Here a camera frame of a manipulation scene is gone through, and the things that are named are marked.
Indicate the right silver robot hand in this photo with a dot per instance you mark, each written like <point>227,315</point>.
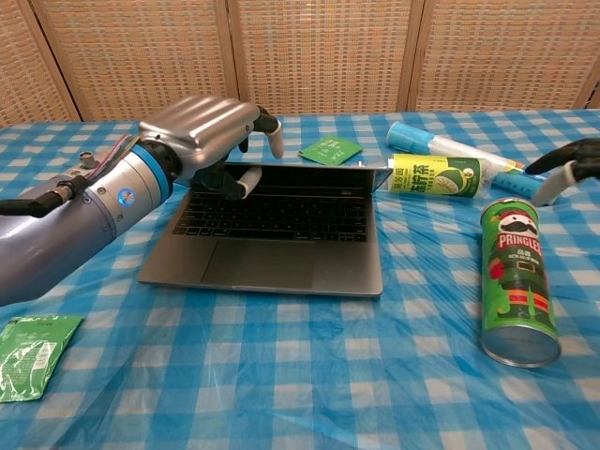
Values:
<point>581,157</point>

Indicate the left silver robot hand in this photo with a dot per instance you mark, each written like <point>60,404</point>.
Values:
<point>201,124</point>

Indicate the silver laptop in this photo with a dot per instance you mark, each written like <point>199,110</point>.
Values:
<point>262,262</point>

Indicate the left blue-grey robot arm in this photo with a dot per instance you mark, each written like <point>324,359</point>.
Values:
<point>61,244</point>

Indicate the woven wooden folding screen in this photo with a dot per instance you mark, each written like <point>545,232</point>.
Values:
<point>304,56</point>

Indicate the small square green packet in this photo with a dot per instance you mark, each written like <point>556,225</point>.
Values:
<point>330,150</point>

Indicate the green Pringles can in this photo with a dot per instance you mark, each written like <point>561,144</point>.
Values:
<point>518,281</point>

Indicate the green-label lemon tea bottle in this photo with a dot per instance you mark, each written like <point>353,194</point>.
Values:
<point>436,178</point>

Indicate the blue and clear plastic tube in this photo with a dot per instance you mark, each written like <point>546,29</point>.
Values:
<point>412,137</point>

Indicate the blue checkered tablecloth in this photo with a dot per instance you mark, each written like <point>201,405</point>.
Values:
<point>281,365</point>

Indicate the large green snack pouch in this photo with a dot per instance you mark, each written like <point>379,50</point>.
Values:
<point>28,356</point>

